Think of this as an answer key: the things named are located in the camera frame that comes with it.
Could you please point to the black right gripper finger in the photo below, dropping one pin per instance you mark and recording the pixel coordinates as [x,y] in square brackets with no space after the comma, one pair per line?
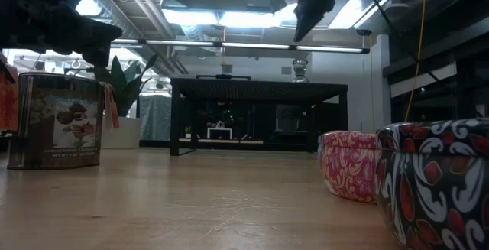
[311,13]

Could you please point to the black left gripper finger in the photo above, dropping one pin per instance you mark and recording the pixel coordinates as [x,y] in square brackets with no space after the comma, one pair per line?
[84,32]
[97,56]

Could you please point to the silver candle jar orange label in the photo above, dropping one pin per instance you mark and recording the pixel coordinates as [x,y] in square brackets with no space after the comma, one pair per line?
[38,127]

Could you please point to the pink patterned candle tin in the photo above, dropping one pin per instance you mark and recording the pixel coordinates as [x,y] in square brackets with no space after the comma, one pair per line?
[347,166]

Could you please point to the dark floral candle tin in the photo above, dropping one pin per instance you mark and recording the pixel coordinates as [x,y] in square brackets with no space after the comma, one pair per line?
[431,189]

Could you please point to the snake plant in white pot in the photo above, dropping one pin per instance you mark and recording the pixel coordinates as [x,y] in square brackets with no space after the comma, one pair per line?
[122,89]

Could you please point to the ceiling light panel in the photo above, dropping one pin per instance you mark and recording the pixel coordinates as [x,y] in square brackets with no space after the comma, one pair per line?
[229,18]
[355,11]

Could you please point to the clear glass candlestick holder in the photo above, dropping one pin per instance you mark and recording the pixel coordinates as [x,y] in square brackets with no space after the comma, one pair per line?
[300,70]

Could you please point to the long LED light bar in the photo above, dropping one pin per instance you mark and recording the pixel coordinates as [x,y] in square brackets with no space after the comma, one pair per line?
[252,46]

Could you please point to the grey cloth cover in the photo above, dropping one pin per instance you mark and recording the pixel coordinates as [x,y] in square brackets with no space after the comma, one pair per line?
[154,116]

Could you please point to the black mesh metal rack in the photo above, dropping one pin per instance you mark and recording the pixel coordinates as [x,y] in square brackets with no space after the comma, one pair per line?
[260,89]

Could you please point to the thin black bar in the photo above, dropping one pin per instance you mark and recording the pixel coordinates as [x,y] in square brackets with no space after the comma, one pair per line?
[223,77]

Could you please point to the black shelving unit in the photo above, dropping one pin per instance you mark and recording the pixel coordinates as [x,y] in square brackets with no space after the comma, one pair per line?
[439,51]

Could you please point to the small white table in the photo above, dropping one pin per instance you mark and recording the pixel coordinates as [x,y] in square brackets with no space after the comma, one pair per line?
[219,129]

